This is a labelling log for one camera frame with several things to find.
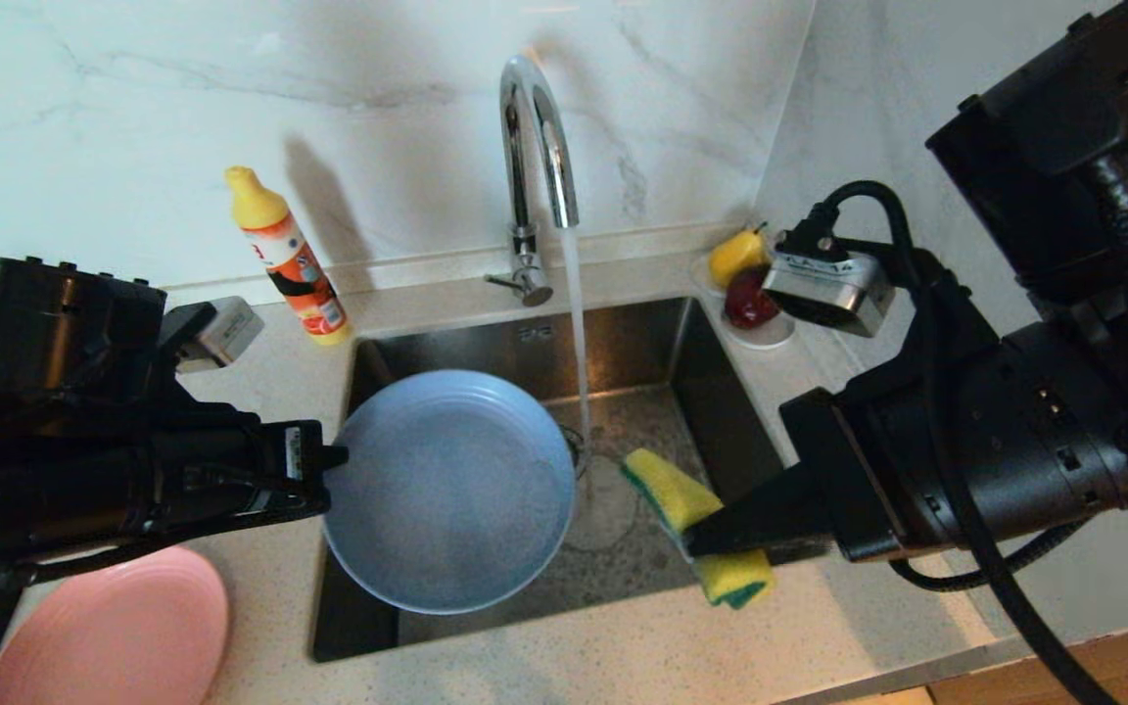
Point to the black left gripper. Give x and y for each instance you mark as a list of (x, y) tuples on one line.
[(231, 480)]

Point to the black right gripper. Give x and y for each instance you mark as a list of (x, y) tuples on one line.
[(848, 480)]

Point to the yellow green fish-shaped sponge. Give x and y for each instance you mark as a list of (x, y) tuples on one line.
[(677, 494)]

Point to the blue plate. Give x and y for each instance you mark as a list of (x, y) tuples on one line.
[(451, 490)]

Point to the orange yellow detergent bottle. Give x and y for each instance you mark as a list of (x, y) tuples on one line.
[(292, 262)]

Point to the chrome curved faucet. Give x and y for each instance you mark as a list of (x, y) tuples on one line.
[(519, 176)]

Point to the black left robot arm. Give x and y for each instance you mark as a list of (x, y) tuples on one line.
[(55, 392)]

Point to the stainless steel sink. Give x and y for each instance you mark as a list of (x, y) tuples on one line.
[(642, 411)]

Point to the small white dish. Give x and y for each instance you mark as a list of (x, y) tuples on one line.
[(760, 339)]

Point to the dark red apple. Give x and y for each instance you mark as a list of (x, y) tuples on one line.
[(745, 304)]

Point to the yellow pear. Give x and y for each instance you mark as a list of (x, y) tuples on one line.
[(732, 257)]

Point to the pink plate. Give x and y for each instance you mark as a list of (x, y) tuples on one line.
[(123, 627)]

